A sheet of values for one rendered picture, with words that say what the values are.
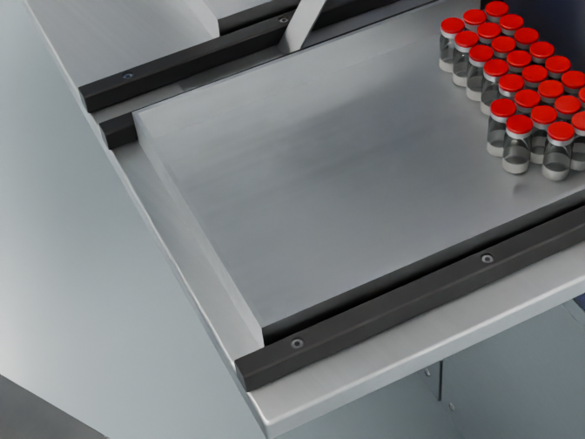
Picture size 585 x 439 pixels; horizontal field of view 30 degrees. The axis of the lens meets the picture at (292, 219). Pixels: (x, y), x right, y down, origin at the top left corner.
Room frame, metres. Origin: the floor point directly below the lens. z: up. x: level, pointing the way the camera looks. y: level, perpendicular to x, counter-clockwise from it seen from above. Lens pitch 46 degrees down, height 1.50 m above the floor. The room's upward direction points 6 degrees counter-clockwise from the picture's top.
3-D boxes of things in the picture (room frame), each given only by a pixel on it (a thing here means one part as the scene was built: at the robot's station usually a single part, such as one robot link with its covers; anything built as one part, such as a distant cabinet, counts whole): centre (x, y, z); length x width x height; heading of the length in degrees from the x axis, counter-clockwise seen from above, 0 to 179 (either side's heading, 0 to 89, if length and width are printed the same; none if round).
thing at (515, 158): (0.63, -0.18, 0.90); 0.02 x 0.02 x 0.05
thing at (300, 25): (0.79, 0.02, 0.91); 0.14 x 0.03 x 0.06; 112
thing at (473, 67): (0.69, -0.18, 0.90); 0.18 x 0.02 x 0.05; 21
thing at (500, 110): (0.65, -0.18, 0.90); 0.02 x 0.02 x 0.05
